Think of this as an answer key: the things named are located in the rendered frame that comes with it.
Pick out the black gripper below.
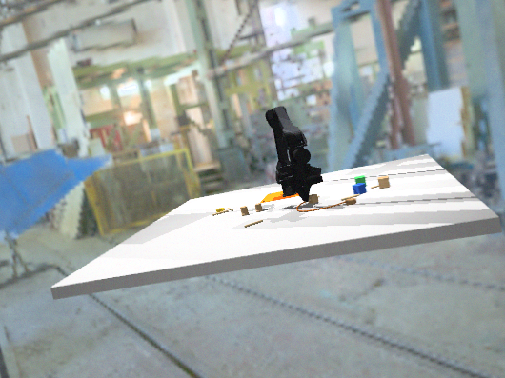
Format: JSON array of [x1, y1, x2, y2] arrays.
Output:
[[282, 163, 323, 202]]

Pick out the blue cube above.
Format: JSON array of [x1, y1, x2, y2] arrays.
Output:
[[352, 183, 367, 194]]

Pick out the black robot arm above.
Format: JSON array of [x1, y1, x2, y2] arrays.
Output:
[[265, 106, 321, 197]]

